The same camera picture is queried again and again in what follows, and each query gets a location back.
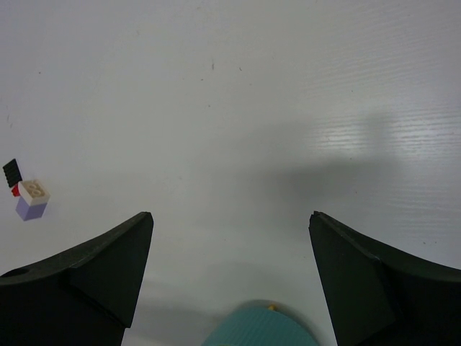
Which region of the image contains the teal divided round container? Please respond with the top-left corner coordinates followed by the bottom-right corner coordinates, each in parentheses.
top-left (203, 300), bottom-right (319, 346)

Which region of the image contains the purple lego block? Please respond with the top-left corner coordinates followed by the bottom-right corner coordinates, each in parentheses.
top-left (16, 179), bottom-right (50, 221)

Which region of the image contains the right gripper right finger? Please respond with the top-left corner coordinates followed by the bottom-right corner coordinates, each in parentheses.
top-left (309, 211), bottom-right (460, 345)

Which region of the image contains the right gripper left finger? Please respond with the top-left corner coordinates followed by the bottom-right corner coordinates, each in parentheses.
top-left (1, 212), bottom-right (153, 345)

